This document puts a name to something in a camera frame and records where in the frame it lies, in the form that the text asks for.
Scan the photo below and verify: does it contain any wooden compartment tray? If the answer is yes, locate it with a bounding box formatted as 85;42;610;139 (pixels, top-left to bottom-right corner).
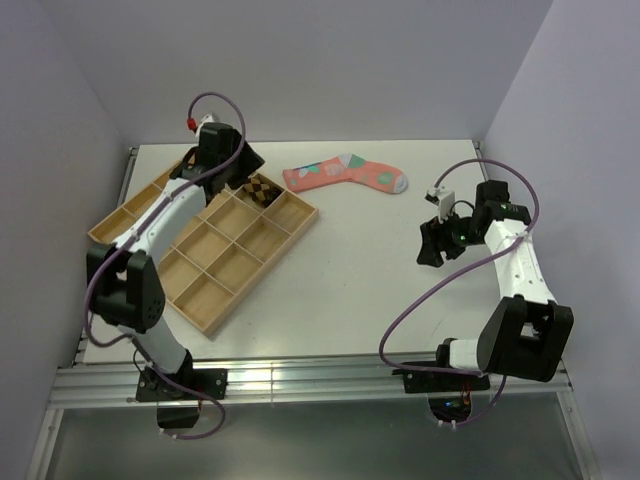
87;157;320;335

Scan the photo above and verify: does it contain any brown orange argyle sock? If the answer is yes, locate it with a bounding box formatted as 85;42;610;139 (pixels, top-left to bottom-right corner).
242;174;283;208

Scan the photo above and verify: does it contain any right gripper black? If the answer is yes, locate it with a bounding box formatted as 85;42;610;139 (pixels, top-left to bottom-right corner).
416;207;484;268

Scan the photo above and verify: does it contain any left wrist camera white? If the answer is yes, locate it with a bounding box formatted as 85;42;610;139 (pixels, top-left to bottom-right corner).
186;113;219;139

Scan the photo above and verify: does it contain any aluminium frame rail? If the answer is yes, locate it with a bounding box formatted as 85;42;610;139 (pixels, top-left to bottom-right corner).
47;349;574;409

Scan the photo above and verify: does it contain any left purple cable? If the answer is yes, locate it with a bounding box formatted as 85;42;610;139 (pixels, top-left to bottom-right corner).
82;91;249;441

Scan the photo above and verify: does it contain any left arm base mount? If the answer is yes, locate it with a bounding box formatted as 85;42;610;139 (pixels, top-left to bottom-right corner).
134;353;228;440

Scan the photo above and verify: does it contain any purple cable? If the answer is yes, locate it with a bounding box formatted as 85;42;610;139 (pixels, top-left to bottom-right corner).
378;158;541;429
82;91;249;441

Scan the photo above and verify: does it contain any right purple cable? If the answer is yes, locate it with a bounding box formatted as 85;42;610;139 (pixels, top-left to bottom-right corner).
378;158;541;429

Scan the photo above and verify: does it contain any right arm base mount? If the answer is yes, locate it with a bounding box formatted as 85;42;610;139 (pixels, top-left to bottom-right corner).
392;369;491;426

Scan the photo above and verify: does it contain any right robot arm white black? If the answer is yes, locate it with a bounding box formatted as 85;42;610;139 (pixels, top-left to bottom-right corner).
417;180;574;390

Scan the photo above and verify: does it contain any pink patterned sock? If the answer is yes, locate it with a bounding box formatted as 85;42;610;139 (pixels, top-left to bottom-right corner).
282;154;409;195

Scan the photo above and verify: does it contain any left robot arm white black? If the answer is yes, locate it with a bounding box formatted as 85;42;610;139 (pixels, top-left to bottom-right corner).
83;122;264;399

